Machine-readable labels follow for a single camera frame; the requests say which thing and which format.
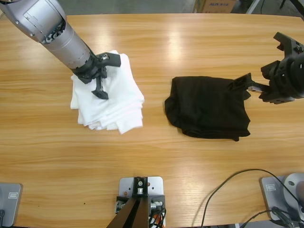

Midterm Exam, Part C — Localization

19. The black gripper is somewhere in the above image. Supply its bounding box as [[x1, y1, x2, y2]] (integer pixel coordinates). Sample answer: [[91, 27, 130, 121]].
[[228, 53, 304, 105], [70, 54, 110, 101]]

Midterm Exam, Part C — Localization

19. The white shirt pile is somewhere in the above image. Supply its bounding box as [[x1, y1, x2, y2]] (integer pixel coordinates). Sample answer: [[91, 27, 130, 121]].
[[70, 49, 145, 135]]

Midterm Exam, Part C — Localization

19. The black polo shirt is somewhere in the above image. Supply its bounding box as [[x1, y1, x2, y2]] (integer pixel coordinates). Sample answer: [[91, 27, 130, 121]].
[[164, 76, 252, 143]]

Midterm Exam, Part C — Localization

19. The grey metal stand leg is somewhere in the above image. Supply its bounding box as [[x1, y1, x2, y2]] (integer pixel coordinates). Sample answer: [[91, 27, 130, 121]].
[[245, 0, 262, 14]]

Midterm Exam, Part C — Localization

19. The white printed cardboard box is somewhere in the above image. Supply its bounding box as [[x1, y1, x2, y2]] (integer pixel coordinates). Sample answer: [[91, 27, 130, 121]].
[[191, 0, 237, 14]]

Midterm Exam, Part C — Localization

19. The black tripod leg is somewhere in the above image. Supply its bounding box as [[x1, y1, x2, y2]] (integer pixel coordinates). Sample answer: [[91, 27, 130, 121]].
[[279, 0, 304, 17]]

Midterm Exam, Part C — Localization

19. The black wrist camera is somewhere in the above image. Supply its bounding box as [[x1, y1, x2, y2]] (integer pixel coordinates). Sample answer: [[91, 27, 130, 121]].
[[273, 32, 304, 60], [94, 51, 122, 68]]

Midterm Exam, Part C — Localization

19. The white mount block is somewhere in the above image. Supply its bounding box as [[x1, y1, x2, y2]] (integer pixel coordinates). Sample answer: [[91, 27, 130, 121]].
[[118, 176, 165, 214]]

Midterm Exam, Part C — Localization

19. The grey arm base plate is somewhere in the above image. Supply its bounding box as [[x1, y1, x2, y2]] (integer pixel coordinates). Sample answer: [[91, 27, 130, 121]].
[[0, 182, 24, 228], [259, 172, 304, 223]]

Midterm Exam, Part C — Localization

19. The black metal corner bracket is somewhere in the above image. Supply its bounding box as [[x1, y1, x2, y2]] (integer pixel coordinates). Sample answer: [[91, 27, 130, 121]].
[[148, 194, 166, 216], [114, 195, 130, 213]]

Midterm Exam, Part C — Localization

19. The long black table cable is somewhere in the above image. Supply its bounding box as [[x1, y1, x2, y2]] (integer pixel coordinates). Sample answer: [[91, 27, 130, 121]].
[[200, 169, 304, 228]]

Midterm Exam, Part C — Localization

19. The dark camera post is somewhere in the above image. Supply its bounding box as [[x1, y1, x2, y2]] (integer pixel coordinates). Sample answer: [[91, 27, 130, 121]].
[[105, 175, 150, 228]]

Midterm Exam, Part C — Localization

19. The black cable at base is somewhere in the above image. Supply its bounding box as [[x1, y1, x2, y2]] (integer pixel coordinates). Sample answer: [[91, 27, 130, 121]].
[[244, 206, 304, 228]]

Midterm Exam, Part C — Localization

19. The orange cable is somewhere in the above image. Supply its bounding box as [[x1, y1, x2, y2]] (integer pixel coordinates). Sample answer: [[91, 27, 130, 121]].
[[151, 212, 165, 226]]

